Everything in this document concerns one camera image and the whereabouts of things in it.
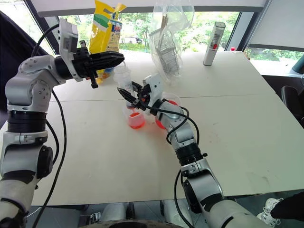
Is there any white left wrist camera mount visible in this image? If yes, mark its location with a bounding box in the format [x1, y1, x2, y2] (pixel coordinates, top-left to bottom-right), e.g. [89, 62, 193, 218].
[57, 18, 83, 83]

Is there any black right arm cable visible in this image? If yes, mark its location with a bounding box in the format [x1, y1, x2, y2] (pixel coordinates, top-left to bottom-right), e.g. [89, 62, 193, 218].
[136, 101, 200, 228]

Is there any silver robot leg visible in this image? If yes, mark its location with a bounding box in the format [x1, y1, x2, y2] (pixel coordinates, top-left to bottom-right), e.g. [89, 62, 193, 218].
[163, 199, 190, 226]
[101, 202, 127, 224]

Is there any blue white printed packet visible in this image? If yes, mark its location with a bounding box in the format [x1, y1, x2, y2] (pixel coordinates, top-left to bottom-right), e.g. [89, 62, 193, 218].
[108, 20, 123, 53]

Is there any black trouser leg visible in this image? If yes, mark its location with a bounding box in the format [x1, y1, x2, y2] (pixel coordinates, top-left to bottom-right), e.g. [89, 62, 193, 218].
[270, 191, 304, 220]

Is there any teal rounded object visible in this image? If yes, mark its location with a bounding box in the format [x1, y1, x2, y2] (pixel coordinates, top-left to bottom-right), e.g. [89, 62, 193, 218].
[291, 56, 304, 72]

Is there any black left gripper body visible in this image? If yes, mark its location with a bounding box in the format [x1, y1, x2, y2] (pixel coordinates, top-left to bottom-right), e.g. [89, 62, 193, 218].
[71, 46, 99, 89]

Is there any dark chair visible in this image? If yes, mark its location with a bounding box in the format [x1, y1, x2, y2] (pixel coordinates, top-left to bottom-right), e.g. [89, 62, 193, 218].
[261, 75, 304, 129]

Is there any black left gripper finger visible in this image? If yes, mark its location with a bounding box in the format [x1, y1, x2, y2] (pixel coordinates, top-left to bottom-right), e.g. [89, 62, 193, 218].
[89, 50, 125, 63]
[92, 60, 124, 72]

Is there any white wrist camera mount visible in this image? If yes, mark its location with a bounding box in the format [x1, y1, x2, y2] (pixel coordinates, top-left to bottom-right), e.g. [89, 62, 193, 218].
[57, 18, 83, 83]
[142, 73, 165, 110]

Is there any white cylindrical bottle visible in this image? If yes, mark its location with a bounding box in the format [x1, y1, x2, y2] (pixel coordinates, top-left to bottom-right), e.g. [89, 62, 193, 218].
[203, 21, 226, 67]

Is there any clear cup with red liquid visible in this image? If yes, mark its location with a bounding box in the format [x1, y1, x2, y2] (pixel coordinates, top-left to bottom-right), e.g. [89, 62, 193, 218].
[152, 93, 182, 131]
[122, 104, 147, 130]

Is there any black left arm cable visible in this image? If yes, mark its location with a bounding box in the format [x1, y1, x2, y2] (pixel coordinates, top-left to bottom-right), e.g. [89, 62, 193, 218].
[30, 23, 68, 228]

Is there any yellow snack bag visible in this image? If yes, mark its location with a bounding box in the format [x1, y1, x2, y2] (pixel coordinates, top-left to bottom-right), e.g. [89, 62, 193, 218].
[89, 0, 128, 86]

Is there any metal wire basket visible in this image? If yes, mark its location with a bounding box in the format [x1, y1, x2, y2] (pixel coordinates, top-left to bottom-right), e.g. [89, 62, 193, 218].
[149, 14, 181, 77]

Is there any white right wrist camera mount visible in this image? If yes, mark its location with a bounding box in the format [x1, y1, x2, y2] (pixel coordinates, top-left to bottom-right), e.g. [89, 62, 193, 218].
[142, 73, 165, 110]

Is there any white sneaker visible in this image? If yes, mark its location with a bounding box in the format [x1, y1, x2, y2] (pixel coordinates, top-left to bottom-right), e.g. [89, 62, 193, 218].
[256, 197, 285, 225]

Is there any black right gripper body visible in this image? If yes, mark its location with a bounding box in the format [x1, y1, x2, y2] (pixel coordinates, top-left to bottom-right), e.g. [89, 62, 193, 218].
[131, 83, 153, 113]

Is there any dark fabric cover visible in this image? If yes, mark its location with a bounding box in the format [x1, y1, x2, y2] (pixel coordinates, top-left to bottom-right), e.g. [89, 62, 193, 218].
[0, 10, 50, 112]

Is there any clear plastic bag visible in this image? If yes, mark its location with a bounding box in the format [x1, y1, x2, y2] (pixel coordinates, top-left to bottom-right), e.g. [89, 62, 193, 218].
[148, 0, 196, 85]

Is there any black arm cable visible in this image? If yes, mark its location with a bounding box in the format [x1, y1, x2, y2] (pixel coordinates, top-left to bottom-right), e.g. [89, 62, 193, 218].
[30, 23, 68, 228]
[136, 101, 200, 228]

